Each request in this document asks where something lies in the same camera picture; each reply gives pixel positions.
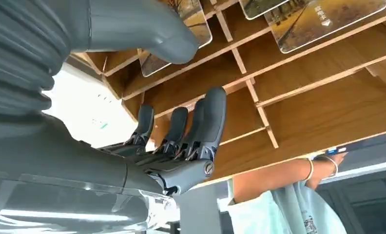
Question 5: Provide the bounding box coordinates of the person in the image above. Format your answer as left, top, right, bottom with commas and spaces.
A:
226, 152, 348, 234

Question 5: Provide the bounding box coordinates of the person's left hand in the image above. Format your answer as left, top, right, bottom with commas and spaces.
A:
306, 152, 348, 190

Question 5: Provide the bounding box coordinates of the robot right arm ribbed sleeve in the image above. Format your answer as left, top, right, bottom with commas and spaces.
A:
0, 0, 73, 117

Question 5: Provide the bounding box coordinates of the grey laptop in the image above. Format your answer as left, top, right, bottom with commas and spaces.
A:
313, 134, 386, 175

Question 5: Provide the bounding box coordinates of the pale grey card reader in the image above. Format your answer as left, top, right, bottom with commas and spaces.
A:
42, 62, 139, 149

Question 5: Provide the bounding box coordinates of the thin silver bracelet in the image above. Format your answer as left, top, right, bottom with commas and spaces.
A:
315, 155, 339, 179
303, 157, 315, 182

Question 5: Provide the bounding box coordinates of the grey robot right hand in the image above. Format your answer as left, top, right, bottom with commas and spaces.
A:
0, 0, 228, 234

